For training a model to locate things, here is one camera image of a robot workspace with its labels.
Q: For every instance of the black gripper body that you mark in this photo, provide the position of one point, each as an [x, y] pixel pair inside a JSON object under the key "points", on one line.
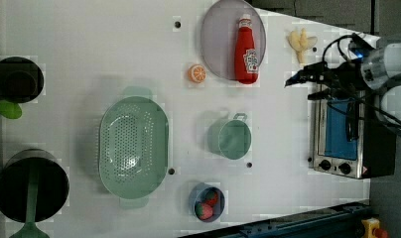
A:
{"points": [[345, 80]]}

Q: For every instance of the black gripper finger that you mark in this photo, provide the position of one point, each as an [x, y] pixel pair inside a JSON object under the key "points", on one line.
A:
{"points": [[321, 95], [309, 73]]}

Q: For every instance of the red plush ketchup bottle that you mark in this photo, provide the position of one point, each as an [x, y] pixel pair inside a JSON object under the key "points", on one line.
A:
{"points": [[246, 62]]}

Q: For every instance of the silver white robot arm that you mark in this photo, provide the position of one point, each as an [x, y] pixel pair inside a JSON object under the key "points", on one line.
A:
{"points": [[371, 69]]}

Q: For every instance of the grey round plate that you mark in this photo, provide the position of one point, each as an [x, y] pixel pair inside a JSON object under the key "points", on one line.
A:
{"points": [[218, 35]]}

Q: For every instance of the peeled banana toy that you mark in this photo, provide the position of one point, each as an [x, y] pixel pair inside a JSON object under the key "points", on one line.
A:
{"points": [[300, 42]]}

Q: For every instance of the silver toaster oven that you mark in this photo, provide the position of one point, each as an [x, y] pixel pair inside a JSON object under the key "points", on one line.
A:
{"points": [[351, 141]]}

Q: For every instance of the orange slice toy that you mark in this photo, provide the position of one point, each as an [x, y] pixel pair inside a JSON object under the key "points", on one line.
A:
{"points": [[197, 73]]}

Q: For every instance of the yellow red clamp tool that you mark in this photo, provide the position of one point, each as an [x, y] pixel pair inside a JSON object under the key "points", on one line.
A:
{"points": [[372, 229]]}

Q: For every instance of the upper strawberry toy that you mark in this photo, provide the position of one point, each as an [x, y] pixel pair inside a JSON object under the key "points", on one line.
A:
{"points": [[211, 198]]}

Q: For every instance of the strawberry toy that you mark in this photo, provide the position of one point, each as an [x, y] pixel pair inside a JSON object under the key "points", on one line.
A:
{"points": [[203, 211], [211, 198]]}

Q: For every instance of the blue bowl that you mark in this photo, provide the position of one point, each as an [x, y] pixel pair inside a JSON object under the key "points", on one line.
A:
{"points": [[197, 196]]}

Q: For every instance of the lower strawberry toy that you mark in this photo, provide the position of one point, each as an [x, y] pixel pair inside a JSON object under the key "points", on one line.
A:
{"points": [[203, 211]]}

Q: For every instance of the green perforated colander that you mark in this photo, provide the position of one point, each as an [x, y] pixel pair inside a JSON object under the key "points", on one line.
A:
{"points": [[133, 147]]}

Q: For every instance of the small black pot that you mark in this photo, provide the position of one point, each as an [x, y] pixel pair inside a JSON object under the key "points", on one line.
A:
{"points": [[21, 80]]}

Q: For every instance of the green lime toy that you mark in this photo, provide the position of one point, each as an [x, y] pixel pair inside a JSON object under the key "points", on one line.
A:
{"points": [[10, 110]]}

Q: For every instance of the large black pot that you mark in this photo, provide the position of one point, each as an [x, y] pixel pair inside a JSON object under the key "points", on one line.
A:
{"points": [[52, 191]]}

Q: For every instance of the green ladle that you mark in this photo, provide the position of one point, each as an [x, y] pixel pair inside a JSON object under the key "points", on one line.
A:
{"points": [[30, 229]]}

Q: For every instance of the green cup with handle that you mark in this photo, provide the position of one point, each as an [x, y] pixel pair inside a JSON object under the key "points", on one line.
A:
{"points": [[230, 137]]}

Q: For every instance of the blue metal frame rail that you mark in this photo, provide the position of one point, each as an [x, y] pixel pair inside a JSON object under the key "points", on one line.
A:
{"points": [[341, 221]]}

